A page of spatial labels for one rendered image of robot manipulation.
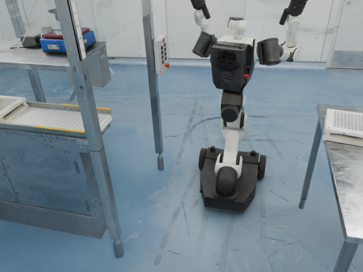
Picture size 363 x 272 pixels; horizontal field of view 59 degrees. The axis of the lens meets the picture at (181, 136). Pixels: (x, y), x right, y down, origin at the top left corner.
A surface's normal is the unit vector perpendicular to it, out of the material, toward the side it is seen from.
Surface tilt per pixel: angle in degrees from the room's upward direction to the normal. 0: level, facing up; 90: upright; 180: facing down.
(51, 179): 90
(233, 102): 45
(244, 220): 0
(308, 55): 90
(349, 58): 90
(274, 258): 0
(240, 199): 0
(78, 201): 90
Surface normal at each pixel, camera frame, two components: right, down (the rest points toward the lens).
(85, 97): -0.25, 0.53
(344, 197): -0.04, -0.84
